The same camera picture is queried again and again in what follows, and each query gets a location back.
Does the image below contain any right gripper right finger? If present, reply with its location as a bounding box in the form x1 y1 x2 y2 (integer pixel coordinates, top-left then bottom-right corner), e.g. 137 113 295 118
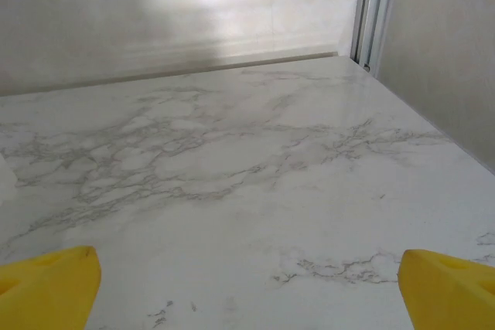
398 248 495 330

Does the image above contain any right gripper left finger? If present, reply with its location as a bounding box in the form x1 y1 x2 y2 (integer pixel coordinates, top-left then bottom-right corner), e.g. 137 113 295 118
0 245 102 330

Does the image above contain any aluminium frame post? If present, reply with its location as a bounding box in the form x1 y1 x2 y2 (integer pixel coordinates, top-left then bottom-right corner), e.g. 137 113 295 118
350 0 399 73

